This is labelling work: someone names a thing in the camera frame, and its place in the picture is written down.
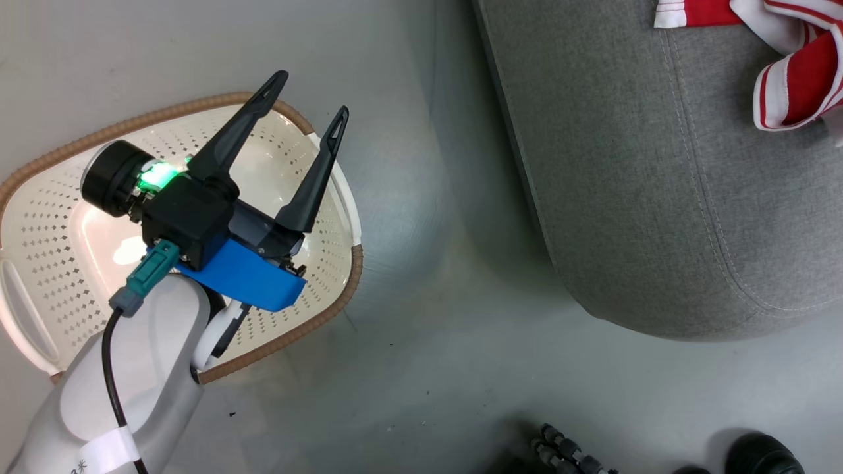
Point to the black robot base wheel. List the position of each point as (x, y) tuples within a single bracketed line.
[(764, 457)]

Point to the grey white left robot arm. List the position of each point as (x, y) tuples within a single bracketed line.
[(151, 342)]

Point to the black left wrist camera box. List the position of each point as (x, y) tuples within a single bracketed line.
[(184, 217)]

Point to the grey fabric sofa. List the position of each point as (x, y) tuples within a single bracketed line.
[(658, 197)]

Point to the cream perforated laundry basket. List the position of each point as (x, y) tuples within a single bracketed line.
[(53, 250)]

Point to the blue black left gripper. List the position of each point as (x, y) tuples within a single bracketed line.
[(244, 276)]

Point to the red white striped jersey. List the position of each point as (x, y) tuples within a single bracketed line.
[(800, 79)]

